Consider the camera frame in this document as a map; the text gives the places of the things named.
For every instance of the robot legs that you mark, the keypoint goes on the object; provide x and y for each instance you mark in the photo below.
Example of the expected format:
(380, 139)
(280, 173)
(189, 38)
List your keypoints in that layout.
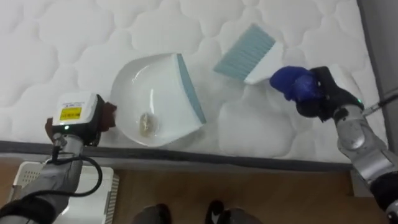
(196, 214)

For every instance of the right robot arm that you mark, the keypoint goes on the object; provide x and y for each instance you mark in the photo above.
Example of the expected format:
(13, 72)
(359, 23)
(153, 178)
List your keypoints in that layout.
(363, 146)

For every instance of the grey bed with white mattress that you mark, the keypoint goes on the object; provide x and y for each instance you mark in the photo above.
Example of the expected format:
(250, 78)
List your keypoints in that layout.
(199, 62)

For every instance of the white hand brush blue bristles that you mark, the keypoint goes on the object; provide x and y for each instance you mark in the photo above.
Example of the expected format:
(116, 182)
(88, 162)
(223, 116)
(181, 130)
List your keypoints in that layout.
(248, 56)

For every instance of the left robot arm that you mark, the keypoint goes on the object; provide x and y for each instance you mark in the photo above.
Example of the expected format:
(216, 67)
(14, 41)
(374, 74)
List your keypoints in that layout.
(46, 183)

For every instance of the crumpled paper scrap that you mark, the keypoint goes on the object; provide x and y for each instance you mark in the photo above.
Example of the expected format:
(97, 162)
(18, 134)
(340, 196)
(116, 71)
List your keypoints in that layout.
(147, 124)

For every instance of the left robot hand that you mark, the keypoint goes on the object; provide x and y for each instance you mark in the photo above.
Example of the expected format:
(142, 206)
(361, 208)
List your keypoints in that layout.
(76, 119)

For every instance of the white dustpan with blue lip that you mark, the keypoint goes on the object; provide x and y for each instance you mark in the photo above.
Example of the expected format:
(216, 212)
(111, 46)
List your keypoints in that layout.
(158, 99)

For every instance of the white slatted plastic basket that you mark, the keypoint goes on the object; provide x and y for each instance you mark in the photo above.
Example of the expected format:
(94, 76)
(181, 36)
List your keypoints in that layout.
(84, 196)

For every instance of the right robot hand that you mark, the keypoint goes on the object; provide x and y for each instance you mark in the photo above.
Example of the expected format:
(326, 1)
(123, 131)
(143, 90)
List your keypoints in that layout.
(323, 90)

